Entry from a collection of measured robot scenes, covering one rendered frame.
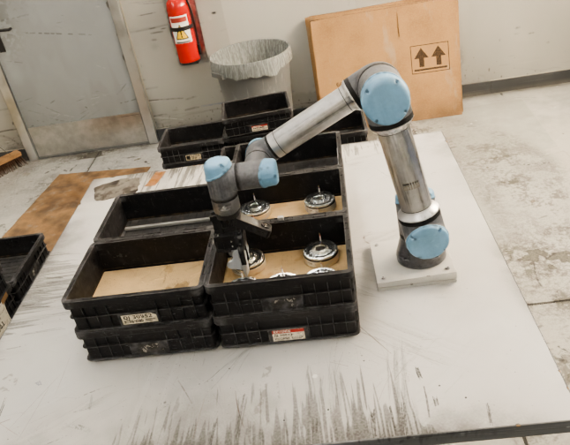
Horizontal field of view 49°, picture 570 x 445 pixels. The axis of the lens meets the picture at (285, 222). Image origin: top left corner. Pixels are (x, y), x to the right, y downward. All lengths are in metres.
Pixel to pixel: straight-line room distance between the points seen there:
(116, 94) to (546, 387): 4.07
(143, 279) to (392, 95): 0.93
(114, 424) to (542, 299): 1.96
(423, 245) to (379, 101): 0.43
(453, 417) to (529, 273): 1.67
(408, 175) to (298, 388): 0.62
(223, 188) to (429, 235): 0.56
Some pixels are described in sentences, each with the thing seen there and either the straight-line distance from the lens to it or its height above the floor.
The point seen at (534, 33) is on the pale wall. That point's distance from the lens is 5.09.
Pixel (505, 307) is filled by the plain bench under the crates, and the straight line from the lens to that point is 1.86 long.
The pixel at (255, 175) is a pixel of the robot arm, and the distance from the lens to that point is 1.66.
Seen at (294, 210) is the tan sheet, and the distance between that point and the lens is 2.12.
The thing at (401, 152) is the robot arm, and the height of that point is 1.17.
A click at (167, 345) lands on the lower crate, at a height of 0.74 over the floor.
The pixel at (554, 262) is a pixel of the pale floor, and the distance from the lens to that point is 3.24.
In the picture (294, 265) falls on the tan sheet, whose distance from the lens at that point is 1.86.
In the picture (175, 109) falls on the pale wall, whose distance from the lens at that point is 5.05.
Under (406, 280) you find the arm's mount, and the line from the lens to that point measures 1.91.
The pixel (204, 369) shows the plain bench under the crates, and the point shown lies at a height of 0.70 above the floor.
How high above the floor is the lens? 1.90
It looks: 31 degrees down
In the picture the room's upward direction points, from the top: 11 degrees counter-clockwise
